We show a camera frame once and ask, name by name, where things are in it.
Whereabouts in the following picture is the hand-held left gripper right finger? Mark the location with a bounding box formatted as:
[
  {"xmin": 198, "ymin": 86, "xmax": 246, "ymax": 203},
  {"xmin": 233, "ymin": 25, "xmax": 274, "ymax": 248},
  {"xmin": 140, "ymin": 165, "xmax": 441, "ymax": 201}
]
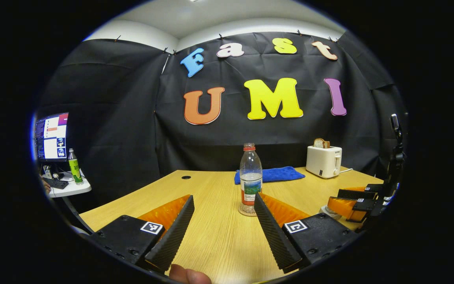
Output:
[{"xmin": 254, "ymin": 192, "xmax": 360, "ymax": 273}]

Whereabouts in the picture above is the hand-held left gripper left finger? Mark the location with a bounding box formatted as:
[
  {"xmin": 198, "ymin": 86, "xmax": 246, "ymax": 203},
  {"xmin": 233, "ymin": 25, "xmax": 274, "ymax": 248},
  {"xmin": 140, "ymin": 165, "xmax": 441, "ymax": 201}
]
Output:
[{"xmin": 89, "ymin": 194, "xmax": 195, "ymax": 275}]

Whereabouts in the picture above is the round wooden coaster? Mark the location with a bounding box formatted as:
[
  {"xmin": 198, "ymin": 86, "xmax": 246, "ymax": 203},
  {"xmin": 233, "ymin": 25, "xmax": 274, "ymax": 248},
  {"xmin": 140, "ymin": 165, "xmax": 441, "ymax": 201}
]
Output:
[{"xmin": 237, "ymin": 205, "xmax": 260, "ymax": 217}]

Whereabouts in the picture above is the clear plastic water bottle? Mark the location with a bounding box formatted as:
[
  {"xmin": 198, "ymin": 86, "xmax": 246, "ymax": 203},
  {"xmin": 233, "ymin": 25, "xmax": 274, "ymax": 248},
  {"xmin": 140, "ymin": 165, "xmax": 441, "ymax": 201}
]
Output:
[{"xmin": 238, "ymin": 143, "xmax": 263, "ymax": 217}]

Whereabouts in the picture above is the green drink bottle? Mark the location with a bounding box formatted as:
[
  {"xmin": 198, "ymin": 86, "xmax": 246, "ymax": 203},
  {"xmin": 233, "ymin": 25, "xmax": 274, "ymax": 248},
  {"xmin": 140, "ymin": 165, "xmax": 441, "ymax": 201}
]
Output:
[{"xmin": 68, "ymin": 148, "xmax": 84, "ymax": 185}]

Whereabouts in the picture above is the white toaster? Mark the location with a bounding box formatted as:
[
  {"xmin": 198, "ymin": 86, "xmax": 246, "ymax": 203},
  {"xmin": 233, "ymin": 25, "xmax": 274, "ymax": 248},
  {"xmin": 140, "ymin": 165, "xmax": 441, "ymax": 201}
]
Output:
[{"xmin": 306, "ymin": 145, "xmax": 342, "ymax": 179}]

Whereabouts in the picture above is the blue folded towel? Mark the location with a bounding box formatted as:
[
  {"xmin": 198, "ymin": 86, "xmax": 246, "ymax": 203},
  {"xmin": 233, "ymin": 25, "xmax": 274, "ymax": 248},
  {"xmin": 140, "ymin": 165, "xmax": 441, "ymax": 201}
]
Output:
[{"xmin": 234, "ymin": 166, "xmax": 305, "ymax": 185}]

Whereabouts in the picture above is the white side table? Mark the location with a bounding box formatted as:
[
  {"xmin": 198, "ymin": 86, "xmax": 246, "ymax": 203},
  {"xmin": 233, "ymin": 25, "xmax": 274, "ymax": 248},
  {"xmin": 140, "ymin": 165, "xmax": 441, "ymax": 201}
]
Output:
[{"xmin": 48, "ymin": 172, "xmax": 92, "ymax": 198}]

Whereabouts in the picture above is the black backdrop cloth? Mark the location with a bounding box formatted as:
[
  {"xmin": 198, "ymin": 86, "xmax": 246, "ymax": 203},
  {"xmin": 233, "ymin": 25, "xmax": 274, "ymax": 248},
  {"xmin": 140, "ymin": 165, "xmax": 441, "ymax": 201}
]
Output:
[{"xmin": 38, "ymin": 32, "xmax": 407, "ymax": 206}]

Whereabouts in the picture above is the black keyboard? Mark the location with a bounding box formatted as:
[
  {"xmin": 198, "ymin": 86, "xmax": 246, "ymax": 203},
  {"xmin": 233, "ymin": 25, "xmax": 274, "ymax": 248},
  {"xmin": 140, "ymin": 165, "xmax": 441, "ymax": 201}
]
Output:
[{"xmin": 43, "ymin": 177, "xmax": 69, "ymax": 190}]

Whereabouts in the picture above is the computer monitor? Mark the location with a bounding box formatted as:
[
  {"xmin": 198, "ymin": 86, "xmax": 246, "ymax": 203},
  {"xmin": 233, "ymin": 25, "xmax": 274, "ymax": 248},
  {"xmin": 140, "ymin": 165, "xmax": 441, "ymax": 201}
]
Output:
[{"xmin": 35, "ymin": 112, "xmax": 70, "ymax": 162}]

